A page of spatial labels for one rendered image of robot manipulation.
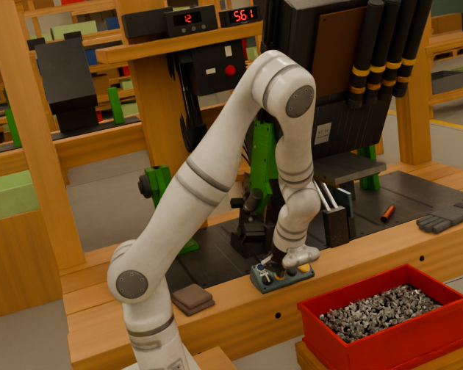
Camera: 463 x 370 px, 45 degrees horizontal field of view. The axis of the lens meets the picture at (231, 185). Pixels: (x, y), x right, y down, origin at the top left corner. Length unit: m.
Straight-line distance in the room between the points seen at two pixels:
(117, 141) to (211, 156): 1.03
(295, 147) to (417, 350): 0.55
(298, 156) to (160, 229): 0.28
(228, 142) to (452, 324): 0.68
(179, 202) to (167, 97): 0.94
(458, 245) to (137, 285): 1.02
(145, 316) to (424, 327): 0.59
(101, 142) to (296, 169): 0.99
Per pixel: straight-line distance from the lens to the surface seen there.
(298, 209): 1.13
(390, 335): 1.23
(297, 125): 0.94
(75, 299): 1.69
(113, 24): 8.50
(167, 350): 1.08
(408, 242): 1.63
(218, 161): 0.92
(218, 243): 1.77
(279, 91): 0.88
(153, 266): 0.97
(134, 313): 1.07
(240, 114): 0.94
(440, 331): 1.32
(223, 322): 1.42
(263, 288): 1.43
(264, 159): 1.58
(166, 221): 0.95
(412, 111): 2.28
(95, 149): 1.91
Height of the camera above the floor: 1.60
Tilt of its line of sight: 18 degrees down
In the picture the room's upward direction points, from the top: 10 degrees counter-clockwise
